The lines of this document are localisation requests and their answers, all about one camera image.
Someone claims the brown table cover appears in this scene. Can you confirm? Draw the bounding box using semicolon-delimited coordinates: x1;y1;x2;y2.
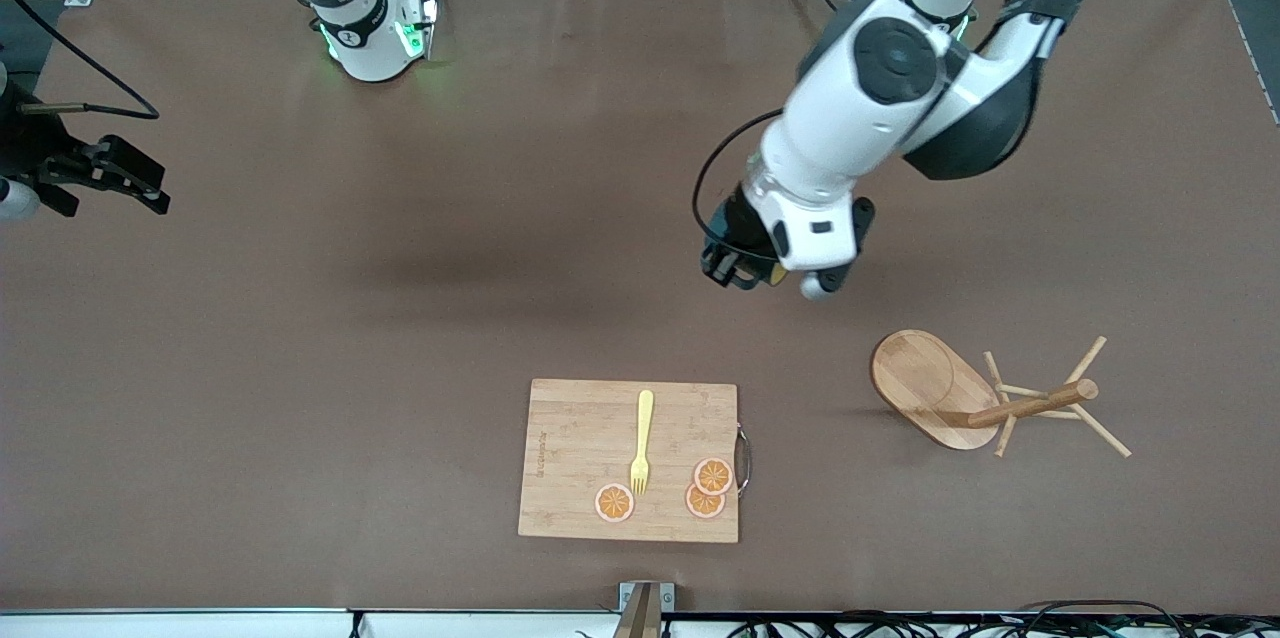
0;0;1280;616

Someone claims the black cable tangle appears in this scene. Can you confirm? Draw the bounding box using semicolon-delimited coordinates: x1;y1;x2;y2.
725;600;1280;638

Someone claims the wooden mug tree rack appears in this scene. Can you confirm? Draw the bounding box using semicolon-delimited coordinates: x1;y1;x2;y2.
870;329;1133;459

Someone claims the wooden cutting board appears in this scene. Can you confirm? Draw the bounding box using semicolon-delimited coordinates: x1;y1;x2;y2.
518;378;751;545

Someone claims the yellow plastic fork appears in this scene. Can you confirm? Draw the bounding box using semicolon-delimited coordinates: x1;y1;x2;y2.
629;390;655;497

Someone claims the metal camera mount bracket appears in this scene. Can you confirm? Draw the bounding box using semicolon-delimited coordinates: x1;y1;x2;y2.
612;582;675;638

